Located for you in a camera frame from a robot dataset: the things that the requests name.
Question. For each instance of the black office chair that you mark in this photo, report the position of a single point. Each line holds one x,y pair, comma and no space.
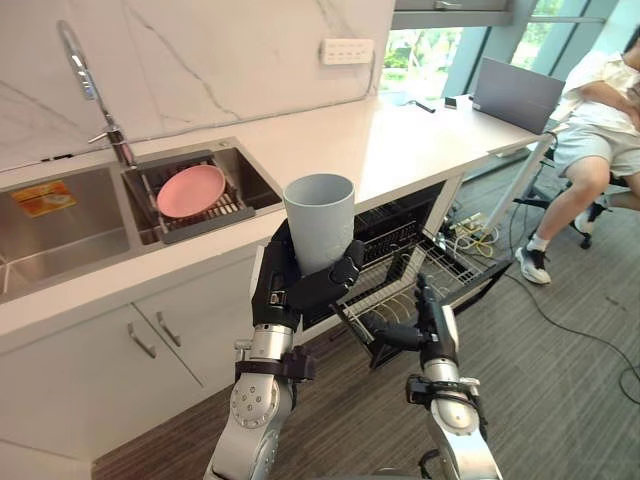
575,200

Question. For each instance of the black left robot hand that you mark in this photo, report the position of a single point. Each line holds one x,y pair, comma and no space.
280,295

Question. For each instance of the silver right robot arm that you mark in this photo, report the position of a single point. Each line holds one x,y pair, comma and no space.
460,415

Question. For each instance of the grey open laptop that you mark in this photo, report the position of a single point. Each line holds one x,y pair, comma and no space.
515,95

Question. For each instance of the white table leg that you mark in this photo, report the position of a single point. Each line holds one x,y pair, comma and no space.
520,175

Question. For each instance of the person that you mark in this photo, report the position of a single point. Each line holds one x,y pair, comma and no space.
585,150

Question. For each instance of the open dishwasher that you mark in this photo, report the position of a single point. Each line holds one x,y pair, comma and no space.
400,260

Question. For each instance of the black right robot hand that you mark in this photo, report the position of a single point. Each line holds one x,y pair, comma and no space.
431,320

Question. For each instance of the black remote control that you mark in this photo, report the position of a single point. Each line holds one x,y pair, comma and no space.
418,104

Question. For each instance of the dark grey sink drain rack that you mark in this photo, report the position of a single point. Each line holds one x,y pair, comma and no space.
200,215

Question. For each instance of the white cabinet door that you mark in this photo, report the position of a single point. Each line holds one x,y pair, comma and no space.
200,320
90,370

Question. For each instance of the chrome spring kitchen faucet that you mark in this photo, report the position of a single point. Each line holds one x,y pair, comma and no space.
86,75

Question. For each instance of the white wall power strip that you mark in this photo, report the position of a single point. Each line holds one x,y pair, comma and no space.
347,51

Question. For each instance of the stainless steel double sink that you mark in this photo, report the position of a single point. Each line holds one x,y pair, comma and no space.
75,225

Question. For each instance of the pink plate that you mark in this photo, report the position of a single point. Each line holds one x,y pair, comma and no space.
190,192

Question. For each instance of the pale grey plastic cup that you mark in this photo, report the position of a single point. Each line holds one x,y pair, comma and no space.
321,220

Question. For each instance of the orange sticker label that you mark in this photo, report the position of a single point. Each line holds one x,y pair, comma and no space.
44,198

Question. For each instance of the small black box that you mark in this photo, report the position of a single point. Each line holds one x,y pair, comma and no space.
450,103

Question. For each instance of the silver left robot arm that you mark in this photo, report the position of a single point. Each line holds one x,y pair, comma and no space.
260,400

